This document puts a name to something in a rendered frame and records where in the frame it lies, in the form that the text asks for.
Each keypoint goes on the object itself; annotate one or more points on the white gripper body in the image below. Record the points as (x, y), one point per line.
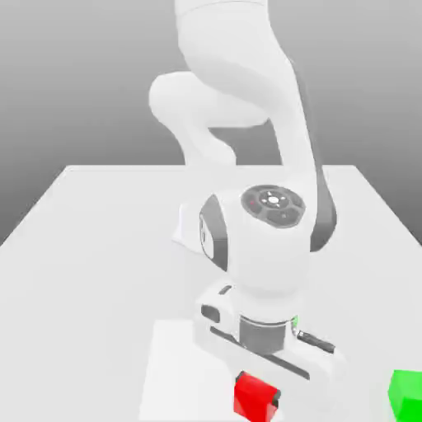
(316, 366)

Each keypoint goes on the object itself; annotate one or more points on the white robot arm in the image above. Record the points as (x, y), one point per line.
(263, 250)

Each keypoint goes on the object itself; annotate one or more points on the small red cube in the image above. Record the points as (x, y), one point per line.
(252, 397)

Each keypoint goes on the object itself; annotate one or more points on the small green cube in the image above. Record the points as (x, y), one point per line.
(407, 395)

